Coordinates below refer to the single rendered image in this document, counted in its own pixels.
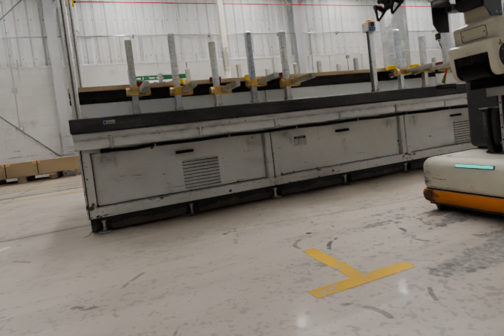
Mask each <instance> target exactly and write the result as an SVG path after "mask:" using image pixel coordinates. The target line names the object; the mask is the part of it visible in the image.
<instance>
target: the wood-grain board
mask: <svg viewBox="0 0 504 336"><path fill-rule="evenodd" d="M376 72H388V71H386V68H377V69H376ZM366 73H370V69H364V70H341V71H329V72H317V73H316V77H323V76H334V75H345V74H366ZM306 74H310V73H294V74H290V75H289V78H295V77H302V76H304V75H306ZM221 80H222V82H220V83H232V82H234V81H237V80H240V82H245V78H244V77H236V78H223V79H221ZM190 81H196V82H197V85H204V84H213V83H210V81H209V79H201V80H189V81H184V83H185V84H184V85H181V86H186V85H187V84H188V83H189V82H190ZM149 85H150V88H160V87H172V86H173V84H172V82H154V83H149ZM130 87H131V86H130V85H108V86H96V87H84V88H77V90H78V93H85V92H106V91H118V90H126V88H130Z"/></svg>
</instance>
